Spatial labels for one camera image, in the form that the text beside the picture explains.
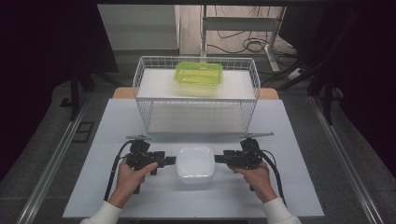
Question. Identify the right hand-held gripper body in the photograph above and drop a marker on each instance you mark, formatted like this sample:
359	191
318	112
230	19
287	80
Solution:
246	158

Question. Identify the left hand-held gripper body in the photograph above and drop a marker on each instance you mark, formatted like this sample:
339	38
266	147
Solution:
140	158

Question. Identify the white bowl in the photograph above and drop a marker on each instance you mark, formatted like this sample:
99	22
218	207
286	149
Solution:
195	163

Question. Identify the yellow-green plastic container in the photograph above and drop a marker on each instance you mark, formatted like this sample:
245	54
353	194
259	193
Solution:
198	74

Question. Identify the person's left hand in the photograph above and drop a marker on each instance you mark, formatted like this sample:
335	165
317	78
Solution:
130	182

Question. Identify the person's right hand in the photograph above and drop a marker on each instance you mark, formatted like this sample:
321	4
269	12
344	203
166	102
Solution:
257	182

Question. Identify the black floor plate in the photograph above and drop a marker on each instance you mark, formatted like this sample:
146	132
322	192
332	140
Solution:
83	132

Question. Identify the black stand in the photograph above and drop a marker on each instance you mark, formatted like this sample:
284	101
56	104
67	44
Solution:
327	99
74	93

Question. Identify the white power strip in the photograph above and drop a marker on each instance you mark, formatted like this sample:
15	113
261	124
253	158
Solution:
294	73

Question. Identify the aluminium floor rail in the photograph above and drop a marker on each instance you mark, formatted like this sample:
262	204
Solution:
53	161
345	161

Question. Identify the white desk frame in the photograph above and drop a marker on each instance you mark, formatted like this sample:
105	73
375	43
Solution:
241	24

